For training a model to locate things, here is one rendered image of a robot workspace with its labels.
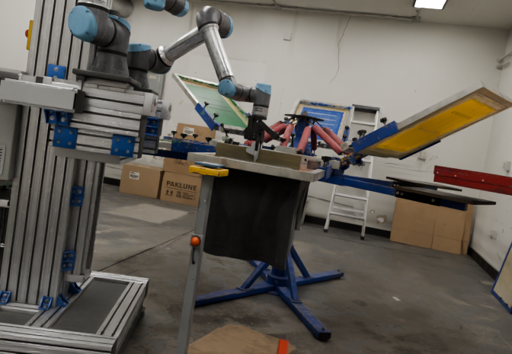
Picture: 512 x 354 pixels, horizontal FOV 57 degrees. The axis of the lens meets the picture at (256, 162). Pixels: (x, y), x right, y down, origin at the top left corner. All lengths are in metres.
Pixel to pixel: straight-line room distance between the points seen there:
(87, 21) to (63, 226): 0.90
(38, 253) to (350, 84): 5.29
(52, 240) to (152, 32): 5.78
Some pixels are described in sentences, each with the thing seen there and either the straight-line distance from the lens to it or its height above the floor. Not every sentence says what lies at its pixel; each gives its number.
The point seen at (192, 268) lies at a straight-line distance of 1.99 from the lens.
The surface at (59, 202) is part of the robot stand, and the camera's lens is 2.22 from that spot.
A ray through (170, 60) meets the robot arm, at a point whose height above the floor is 1.43.
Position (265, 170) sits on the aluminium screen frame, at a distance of 2.04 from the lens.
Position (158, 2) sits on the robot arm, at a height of 1.52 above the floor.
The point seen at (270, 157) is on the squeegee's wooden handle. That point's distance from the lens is 2.16.
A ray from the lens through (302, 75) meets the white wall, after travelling 6.88.
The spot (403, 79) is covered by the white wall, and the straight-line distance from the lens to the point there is 6.82.
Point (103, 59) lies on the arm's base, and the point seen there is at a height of 1.31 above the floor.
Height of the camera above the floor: 1.10
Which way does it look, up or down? 3 degrees down
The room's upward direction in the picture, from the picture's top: 9 degrees clockwise
